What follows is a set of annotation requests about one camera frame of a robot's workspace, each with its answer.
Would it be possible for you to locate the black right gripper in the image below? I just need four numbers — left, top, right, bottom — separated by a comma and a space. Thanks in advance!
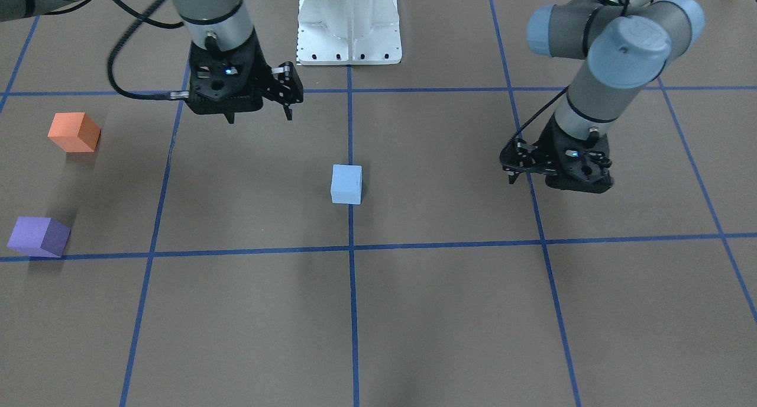
185, 31, 305, 124

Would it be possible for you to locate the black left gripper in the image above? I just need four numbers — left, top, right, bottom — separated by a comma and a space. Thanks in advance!
500, 117, 614, 193

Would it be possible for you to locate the light blue foam block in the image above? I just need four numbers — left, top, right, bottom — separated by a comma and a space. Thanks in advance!
330, 164, 363, 205

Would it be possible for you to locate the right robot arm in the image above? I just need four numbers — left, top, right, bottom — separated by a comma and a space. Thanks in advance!
2, 0, 305, 124

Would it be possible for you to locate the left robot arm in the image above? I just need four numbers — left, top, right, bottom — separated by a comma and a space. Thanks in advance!
499, 0, 706, 193

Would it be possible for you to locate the orange foam block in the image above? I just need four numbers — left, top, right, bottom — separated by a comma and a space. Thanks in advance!
47, 112, 102, 153

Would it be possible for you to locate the purple foam block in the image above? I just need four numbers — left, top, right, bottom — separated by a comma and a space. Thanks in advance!
7, 217, 70, 258

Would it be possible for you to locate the brown paper table cover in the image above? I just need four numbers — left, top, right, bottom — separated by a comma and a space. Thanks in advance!
1, 0, 756, 406

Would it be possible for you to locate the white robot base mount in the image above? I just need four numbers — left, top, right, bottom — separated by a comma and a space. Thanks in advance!
296, 0, 403, 66

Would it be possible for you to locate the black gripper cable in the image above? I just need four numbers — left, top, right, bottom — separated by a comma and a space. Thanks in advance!
509, 0, 636, 159

